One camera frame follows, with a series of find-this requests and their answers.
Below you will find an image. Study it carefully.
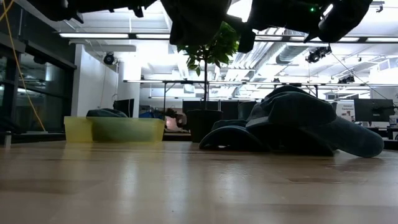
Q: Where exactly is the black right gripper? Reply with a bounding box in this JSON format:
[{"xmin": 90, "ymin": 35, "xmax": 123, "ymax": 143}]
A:
[{"xmin": 248, "ymin": 0, "xmax": 326, "ymax": 44}]

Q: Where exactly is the blue denim cap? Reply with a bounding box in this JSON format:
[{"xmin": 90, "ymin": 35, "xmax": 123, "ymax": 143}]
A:
[
  {"xmin": 247, "ymin": 85, "xmax": 337, "ymax": 128},
  {"xmin": 86, "ymin": 108, "xmax": 129, "ymax": 119},
  {"xmin": 198, "ymin": 119, "xmax": 272, "ymax": 153}
]

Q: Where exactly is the green leafy potted tree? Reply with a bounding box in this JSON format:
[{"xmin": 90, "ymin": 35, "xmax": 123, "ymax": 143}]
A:
[{"xmin": 177, "ymin": 21, "xmax": 241, "ymax": 110}]

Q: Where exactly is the white poster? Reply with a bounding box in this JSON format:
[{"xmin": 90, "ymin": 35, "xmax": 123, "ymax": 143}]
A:
[{"xmin": 336, "ymin": 101, "xmax": 356, "ymax": 123}]

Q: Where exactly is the black overhead rack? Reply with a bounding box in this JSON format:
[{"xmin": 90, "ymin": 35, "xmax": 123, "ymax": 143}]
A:
[{"xmin": 123, "ymin": 79, "xmax": 398, "ymax": 110}]

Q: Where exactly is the black plant pot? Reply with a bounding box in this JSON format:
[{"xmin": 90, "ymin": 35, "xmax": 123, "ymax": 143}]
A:
[{"xmin": 186, "ymin": 108, "xmax": 224, "ymax": 143}]

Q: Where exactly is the black computer monitor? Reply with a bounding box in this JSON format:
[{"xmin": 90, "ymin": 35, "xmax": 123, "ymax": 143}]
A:
[
  {"xmin": 353, "ymin": 98, "xmax": 395, "ymax": 123},
  {"xmin": 113, "ymin": 98, "xmax": 136, "ymax": 118}
]

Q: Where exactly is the long ceiling light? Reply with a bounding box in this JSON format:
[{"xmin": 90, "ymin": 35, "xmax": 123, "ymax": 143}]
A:
[{"xmin": 58, "ymin": 32, "xmax": 130, "ymax": 39}]

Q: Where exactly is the yellow translucent plastic bin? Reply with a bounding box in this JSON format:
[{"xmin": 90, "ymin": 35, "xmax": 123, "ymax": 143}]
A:
[{"xmin": 63, "ymin": 116, "xmax": 166, "ymax": 144}]

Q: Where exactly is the black ceiling camera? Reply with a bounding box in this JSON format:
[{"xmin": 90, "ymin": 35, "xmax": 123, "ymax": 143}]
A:
[
  {"xmin": 338, "ymin": 74, "xmax": 356, "ymax": 84},
  {"xmin": 305, "ymin": 45, "xmax": 333, "ymax": 64}
]

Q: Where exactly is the black aluminium frame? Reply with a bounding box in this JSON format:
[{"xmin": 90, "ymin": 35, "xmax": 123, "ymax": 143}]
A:
[
  {"xmin": 382, "ymin": 138, "xmax": 398, "ymax": 151},
  {"xmin": 0, "ymin": 130, "xmax": 67, "ymax": 149}
]

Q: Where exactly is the round black wall camera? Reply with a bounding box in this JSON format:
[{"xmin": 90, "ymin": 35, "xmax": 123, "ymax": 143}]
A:
[{"xmin": 103, "ymin": 52, "xmax": 116, "ymax": 66}]

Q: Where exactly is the yellow cable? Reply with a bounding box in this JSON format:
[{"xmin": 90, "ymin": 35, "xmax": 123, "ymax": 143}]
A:
[{"xmin": 0, "ymin": 0, "xmax": 47, "ymax": 133}]

